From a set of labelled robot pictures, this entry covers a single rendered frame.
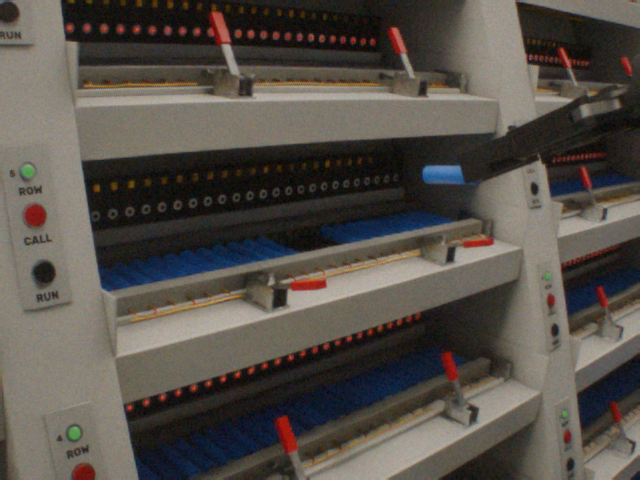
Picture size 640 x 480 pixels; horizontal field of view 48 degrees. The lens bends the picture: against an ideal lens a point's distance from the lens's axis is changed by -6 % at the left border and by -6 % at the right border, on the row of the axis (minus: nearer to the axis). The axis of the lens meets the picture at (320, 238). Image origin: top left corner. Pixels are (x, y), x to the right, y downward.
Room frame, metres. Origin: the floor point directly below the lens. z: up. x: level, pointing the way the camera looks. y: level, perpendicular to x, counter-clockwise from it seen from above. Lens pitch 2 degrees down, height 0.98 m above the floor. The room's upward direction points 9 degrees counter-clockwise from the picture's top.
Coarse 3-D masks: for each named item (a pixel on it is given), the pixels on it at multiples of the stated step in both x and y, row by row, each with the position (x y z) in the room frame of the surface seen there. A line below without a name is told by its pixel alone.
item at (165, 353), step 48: (384, 192) 1.06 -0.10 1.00; (432, 192) 1.09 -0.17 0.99; (96, 240) 0.75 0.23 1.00; (336, 288) 0.77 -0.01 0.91; (384, 288) 0.79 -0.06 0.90; (432, 288) 0.86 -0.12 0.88; (480, 288) 0.93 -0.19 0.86; (144, 336) 0.62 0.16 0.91; (192, 336) 0.63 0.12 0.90; (240, 336) 0.66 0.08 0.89; (288, 336) 0.71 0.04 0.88; (336, 336) 0.76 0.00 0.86; (144, 384) 0.60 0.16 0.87
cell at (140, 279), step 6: (114, 264) 0.72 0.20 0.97; (120, 264) 0.72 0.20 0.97; (114, 270) 0.72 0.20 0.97; (120, 270) 0.71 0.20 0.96; (126, 270) 0.71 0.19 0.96; (132, 270) 0.71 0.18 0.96; (126, 276) 0.70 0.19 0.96; (132, 276) 0.70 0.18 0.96; (138, 276) 0.70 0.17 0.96; (144, 276) 0.70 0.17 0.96; (132, 282) 0.69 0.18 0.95; (138, 282) 0.69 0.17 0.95; (144, 282) 0.69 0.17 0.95; (150, 282) 0.69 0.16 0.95
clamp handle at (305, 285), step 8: (272, 280) 0.70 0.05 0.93; (304, 280) 0.68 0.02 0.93; (312, 280) 0.66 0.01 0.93; (320, 280) 0.65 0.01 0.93; (280, 288) 0.69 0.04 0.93; (288, 288) 0.68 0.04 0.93; (296, 288) 0.67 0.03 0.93; (304, 288) 0.66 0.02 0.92; (312, 288) 0.66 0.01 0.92; (320, 288) 0.65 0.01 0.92
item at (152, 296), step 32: (448, 224) 0.97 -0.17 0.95; (480, 224) 1.00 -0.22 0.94; (288, 256) 0.78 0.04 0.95; (320, 256) 0.80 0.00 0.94; (352, 256) 0.83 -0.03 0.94; (384, 256) 0.86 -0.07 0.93; (128, 288) 0.65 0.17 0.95; (160, 288) 0.66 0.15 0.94; (192, 288) 0.68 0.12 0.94; (224, 288) 0.71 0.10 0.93
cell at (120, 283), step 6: (102, 270) 0.70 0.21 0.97; (108, 270) 0.70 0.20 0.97; (102, 276) 0.70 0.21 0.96; (108, 276) 0.69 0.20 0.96; (114, 276) 0.69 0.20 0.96; (120, 276) 0.69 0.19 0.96; (108, 282) 0.69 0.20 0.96; (114, 282) 0.68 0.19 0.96; (120, 282) 0.68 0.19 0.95; (126, 282) 0.68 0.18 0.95; (120, 288) 0.67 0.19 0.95
